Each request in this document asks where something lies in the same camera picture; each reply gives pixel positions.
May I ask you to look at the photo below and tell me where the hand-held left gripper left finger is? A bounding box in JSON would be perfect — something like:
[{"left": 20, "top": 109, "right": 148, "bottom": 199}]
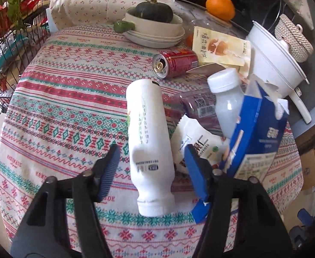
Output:
[{"left": 10, "top": 144, "right": 121, "bottom": 258}]

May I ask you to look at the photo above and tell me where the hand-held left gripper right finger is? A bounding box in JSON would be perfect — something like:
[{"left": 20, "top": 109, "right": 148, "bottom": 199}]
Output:
[{"left": 185, "top": 144, "right": 295, "bottom": 258}]

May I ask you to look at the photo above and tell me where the white plastic yogurt bottle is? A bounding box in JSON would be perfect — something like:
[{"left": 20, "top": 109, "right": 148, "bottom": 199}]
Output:
[{"left": 126, "top": 79, "right": 176, "bottom": 217}]

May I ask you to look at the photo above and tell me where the clear plastic bottle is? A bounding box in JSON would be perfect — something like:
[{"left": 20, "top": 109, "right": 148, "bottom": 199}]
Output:
[{"left": 164, "top": 91, "right": 224, "bottom": 136}]

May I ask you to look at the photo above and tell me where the white snack wrapper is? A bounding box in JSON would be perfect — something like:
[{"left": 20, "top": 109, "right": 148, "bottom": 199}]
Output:
[{"left": 170, "top": 114, "right": 229, "bottom": 175}]

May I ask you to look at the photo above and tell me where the small translucent white-capped bottle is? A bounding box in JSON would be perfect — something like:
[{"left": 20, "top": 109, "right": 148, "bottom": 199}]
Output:
[{"left": 207, "top": 68, "right": 248, "bottom": 137}]

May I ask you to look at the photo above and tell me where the blue milk carton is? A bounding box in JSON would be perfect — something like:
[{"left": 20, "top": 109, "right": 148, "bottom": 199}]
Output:
[{"left": 191, "top": 81, "right": 290, "bottom": 224}]

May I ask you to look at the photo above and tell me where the patterned tablecloth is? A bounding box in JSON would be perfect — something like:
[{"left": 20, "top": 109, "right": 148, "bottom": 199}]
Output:
[{"left": 0, "top": 24, "right": 304, "bottom": 258}]

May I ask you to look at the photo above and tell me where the red drink can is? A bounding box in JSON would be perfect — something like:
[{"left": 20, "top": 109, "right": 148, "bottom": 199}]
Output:
[{"left": 152, "top": 49, "right": 199, "bottom": 79}]

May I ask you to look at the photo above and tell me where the beige snack pouch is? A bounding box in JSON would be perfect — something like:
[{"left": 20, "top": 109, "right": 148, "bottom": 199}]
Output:
[{"left": 192, "top": 26, "right": 252, "bottom": 78}]

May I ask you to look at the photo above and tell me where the white cooking pot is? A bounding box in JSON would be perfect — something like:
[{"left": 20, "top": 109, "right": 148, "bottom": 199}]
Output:
[{"left": 246, "top": 20, "right": 312, "bottom": 124}]

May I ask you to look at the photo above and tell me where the cream plate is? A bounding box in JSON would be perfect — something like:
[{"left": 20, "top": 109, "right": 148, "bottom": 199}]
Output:
[
  {"left": 125, "top": 27, "right": 185, "bottom": 43},
  {"left": 129, "top": 34, "right": 184, "bottom": 48}
]

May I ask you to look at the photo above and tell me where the small glossy green object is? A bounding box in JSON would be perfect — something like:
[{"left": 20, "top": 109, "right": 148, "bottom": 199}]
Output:
[{"left": 113, "top": 20, "right": 136, "bottom": 33}]

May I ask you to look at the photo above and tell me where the cream ceramic bowl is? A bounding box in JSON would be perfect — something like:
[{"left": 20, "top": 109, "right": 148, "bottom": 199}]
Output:
[{"left": 122, "top": 8, "right": 184, "bottom": 35}]

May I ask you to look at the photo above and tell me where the glass jar with wooden lid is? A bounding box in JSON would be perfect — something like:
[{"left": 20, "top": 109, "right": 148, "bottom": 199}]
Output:
[{"left": 179, "top": 8, "right": 233, "bottom": 31}]

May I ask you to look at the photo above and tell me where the white cherry print cloth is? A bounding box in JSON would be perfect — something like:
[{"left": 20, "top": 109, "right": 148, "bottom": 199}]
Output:
[{"left": 49, "top": 0, "right": 179, "bottom": 33}]

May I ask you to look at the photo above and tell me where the dark green pumpkin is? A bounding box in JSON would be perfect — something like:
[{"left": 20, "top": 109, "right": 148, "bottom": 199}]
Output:
[{"left": 135, "top": 0, "right": 174, "bottom": 23}]

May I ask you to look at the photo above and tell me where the woven lidded basket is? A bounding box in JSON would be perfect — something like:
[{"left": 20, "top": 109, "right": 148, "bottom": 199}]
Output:
[{"left": 274, "top": 14, "right": 314, "bottom": 62}]

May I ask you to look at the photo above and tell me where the large orange fruit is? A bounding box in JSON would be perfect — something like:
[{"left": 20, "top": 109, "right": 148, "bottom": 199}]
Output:
[{"left": 206, "top": 0, "right": 236, "bottom": 21}]

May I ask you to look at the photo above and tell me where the green plant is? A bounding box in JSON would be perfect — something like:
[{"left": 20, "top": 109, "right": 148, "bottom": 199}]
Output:
[{"left": 0, "top": 0, "right": 32, "bottom": 30}]

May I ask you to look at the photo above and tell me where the black wire rack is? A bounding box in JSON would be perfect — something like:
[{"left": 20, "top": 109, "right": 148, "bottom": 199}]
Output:
[{"left": 0, "top": 0, "right": 56, "bottom": 113}]

